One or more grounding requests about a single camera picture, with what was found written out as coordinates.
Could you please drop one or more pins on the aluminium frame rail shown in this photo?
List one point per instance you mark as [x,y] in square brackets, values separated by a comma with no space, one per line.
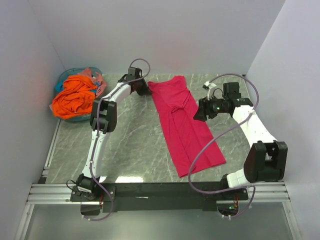
[61,194]

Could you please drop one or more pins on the red t shirt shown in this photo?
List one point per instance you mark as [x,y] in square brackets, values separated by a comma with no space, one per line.
[185,137]

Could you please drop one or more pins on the teal plastic laundry basket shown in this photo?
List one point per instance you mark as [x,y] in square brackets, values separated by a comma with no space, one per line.
[63,77]

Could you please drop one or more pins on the pink t shirt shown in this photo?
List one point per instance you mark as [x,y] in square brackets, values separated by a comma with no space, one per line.
[96,78]

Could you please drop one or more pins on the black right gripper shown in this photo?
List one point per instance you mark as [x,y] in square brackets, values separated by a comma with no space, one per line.
[204,109]

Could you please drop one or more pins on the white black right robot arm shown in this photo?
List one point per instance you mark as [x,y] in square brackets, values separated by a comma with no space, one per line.
[266,160]

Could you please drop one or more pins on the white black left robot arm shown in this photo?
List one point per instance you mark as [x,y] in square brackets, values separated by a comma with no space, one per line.
[103,121]

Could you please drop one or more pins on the blue garment in basket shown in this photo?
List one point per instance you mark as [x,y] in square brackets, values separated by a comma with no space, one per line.
[59,87]

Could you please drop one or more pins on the orange t shirt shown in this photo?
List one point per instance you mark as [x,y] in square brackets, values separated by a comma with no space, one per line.
[76,99]

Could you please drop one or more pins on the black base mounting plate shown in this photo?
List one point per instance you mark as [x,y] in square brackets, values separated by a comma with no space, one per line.
[159,196]

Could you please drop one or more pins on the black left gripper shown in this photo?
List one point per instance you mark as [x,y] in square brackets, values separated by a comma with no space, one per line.
[145,90]

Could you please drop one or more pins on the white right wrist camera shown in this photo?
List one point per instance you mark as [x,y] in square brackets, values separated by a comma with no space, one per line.
[210,87]

